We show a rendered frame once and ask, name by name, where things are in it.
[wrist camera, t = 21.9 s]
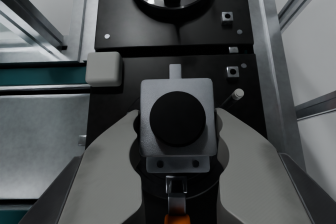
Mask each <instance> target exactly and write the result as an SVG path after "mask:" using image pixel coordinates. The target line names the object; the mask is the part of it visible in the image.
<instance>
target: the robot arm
mask: <svg viewBox="0 0 336 224"><path fill-rule="evenodd" d="M140 115H141V113H140V110H136V109H135V110H133V111H131V112H129V113H128V114H127V115H125V116H124V117H123V118H122V119H120V120H119V121H118V122H116V123H115V124H114V125H112V126H111V127H110V128H108V129H107V130H106V131H104V132H103V133H102V134H101V135H100V136H98V137H97V138H96V139H95V140H94V141H93V142H92V143H91V144H90V145H89V146H88V148H87V149H86V150H85V151H84V152H83V154H82V155H81V156H74V158H73V159H72V160H71V161H70V162H69V163H68V165H67V166H66V167H65V168H64V169H63V170H62V172H61V173H60V174H59V175H58V176H57V177H56V179H55V180H54V181H53V182H52V183H51V185H50V186H49V187H48V188H47V189H46V190H45V192H44V193H43V194H42V195H41V196H40V197H39V199H38V200H37V201H36V202H35V203H34V204H33V206H32V207H31V208H30V209H29V210H28V212H27V213H26V214H25V215H24V216H23V218H22V219H21V220H20V221H19V223H18V224H146V215H145V203H144V196H143V188H142V181H141V177H140V175H139V174H138V173H137V172H136V171H135V169H136V167H137V165H138V163H139V162H140V159H141V158H140V151H139V144H138V140H139V138H140ZM214 115H215V128H216V137H217V138H218V151H217V160H218V161H219V162H220V164H221V165H222V167H223V169H224V171H223V172H222V173H221V175H220V177H219V185H218V194H217V203H216V218H217V224H336V202H335V201H334V200H333V199H332V198H331V197H330V196H329V195H328V194H327V193H326V192H325V191H324V190H323V189H322V188H321V187H320V186H319V185H318V184H317V183H316V182H315V181H314V180H313V179H312V178H311V177H310V176H309V175H308V174H307V173H306V172H305V171H304V170H303V169H302V168H301V167H300V166H299V165H298V164H297V163H296V162H295V161H294V160H293V159H292V158H291V157H290V156H289V155H288V154H287V153H280V152H279V151H278V150H277V149H276V148H275V147H274V146H273V145H272V144H271V143H270V142H269V141H268V140H267V139H266V138H264V137H263V136H262V135H261V134H260V133H258V132H257V131H256V130H254V129H253V128H251V127H250V126H248V125H247V124H245V123H244V122H242V121H241V120H239V119H238V118H236V117H235V116H233V115H232V114H230V113H229V112H227V111H226V110H224V109H222V108H215V109H214Z"/></svg>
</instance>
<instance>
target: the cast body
mask: <svg viewBox="0 0 336 224"><path fill-rule="evenodd" d="M214 111H215V107H214V93H213V82H212V80H211V79H210V78H182V66H181V64H170V65H169V79H145V80H142V82H141V84H140V126H139V153H140V155H141V156H143V157H146V170H147V172H148V173H207V172H209V170H210V157H209V156H214V155H216V154H217V151H218V149H217V135H216V121H215V113H214Z"/></svg>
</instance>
